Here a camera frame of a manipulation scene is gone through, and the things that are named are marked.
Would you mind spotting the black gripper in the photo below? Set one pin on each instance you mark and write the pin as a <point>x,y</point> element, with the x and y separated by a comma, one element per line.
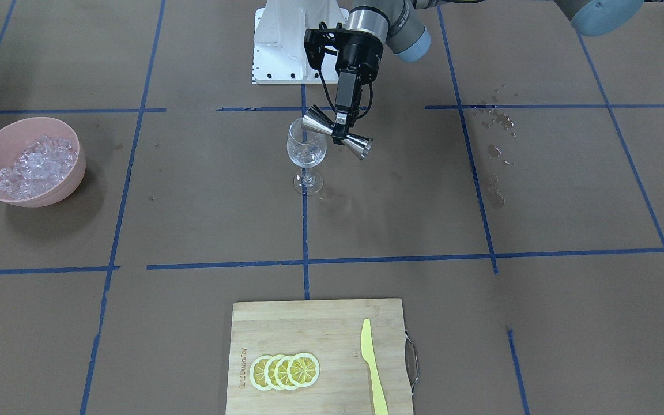
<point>360,56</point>

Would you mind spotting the steel double jigger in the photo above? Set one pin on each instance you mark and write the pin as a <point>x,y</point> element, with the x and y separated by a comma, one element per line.
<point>316,121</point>

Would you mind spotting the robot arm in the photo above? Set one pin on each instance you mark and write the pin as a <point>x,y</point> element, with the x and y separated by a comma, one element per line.
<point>399,26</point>

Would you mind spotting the clear wine glass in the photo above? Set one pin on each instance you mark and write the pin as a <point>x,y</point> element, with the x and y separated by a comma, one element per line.
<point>306,149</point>

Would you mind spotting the ice cubes pile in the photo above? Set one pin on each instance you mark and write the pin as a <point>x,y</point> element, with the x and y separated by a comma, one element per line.
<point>41,166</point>

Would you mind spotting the bamboo cutting board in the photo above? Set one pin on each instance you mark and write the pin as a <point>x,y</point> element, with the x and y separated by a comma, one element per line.
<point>330,330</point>

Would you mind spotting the lemon slice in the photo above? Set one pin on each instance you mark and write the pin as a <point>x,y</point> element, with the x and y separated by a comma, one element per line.
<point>303,370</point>
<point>281,377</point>
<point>270,370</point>
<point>258,374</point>

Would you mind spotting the yellow plastic knife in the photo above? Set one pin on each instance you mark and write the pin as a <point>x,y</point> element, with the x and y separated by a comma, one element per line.
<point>379,404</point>

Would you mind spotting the pink bowl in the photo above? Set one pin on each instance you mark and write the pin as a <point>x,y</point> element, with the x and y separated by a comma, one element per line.
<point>17,136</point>

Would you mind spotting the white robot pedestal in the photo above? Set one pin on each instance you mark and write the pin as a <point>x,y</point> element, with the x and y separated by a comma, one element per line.
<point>278,54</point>

